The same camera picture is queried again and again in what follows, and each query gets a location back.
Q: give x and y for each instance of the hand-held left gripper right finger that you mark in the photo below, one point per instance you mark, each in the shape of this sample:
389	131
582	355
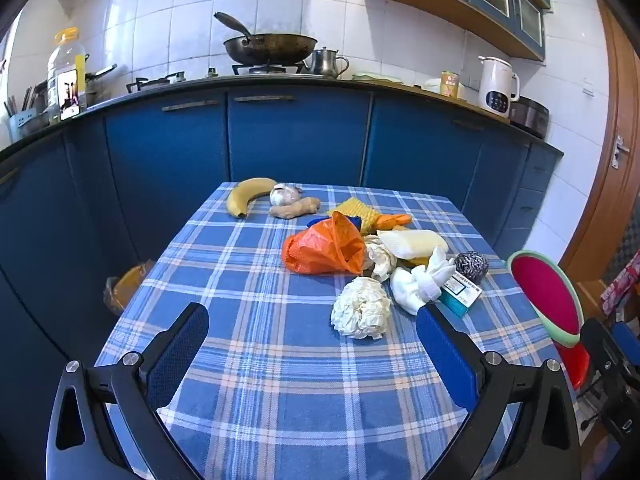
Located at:
445	355

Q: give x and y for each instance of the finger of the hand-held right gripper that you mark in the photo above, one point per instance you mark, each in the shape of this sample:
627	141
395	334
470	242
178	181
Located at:
629	340
597	345

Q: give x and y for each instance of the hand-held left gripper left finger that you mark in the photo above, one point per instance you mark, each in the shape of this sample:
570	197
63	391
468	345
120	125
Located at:
180	355

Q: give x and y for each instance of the teal medicine box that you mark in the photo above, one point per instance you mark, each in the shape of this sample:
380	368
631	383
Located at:
457	300

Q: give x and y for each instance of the watermelon pattern chair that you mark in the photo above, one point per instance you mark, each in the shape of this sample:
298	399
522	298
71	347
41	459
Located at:
545	290

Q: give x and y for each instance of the white knotted cloth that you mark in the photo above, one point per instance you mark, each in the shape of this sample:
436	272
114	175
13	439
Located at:
415	285

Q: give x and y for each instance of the steel wool scrubber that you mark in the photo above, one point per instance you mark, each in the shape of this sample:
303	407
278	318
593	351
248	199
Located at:
472	265

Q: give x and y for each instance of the large white tissue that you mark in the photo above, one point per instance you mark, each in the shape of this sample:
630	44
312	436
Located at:
360	307

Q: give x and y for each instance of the small white tissue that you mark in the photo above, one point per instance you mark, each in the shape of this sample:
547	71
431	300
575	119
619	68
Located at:
380	257

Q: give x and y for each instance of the white foam net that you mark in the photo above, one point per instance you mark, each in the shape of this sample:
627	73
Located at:
410	242

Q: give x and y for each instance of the orange plastic scrap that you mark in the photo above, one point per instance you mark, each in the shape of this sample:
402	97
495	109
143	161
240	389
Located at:
392	220

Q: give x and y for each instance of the dark blue plastic piece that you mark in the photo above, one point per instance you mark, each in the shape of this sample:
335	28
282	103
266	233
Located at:
356	222

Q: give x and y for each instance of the orange plastic bag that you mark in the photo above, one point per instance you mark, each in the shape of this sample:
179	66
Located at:
310	250

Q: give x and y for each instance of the floral cloth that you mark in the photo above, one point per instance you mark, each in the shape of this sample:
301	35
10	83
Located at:
622	280

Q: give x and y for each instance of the floor bin with yellow bag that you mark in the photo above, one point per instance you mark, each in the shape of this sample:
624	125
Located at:
125	285

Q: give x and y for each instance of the blue plaid tablecloth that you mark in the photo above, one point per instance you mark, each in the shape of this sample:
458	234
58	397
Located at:
250	260

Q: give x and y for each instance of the yellow banana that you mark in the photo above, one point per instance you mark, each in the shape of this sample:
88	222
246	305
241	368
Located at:
245	192

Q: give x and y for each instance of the ginger root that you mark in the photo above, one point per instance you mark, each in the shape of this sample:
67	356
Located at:
295	207

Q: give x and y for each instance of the white garlic bulb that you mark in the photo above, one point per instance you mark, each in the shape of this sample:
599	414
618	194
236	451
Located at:
281	195

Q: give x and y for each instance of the wooden door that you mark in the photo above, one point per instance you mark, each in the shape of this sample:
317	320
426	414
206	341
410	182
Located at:
615	110

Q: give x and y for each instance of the dark rice cooker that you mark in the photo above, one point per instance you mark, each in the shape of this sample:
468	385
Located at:
530	115

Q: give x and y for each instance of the blue kitchen counter cabinet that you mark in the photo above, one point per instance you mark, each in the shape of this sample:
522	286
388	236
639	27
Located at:
300	140

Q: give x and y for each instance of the yellow tin can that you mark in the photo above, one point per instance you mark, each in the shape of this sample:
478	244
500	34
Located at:
449	84

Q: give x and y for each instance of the white electric kettle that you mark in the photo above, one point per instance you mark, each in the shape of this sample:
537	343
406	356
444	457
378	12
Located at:
495	85

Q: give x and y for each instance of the light blue utensil basket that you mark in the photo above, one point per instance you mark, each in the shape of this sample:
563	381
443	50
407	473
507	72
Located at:
25	122

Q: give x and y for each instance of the pale green tray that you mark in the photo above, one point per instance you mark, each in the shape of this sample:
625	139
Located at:
375	77

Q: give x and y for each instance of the gas stove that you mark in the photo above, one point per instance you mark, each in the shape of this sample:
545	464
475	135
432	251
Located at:
265	70

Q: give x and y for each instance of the steel teapot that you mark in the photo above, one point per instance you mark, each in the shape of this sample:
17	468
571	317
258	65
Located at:
325	62

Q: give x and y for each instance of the clear cooking oil bottle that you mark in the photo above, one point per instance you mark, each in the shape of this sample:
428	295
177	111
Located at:
62	60

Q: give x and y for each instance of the dark metal wok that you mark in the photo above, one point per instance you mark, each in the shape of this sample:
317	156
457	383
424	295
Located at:
270	47

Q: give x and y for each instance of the white wall socket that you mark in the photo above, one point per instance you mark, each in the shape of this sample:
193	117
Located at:
471	82

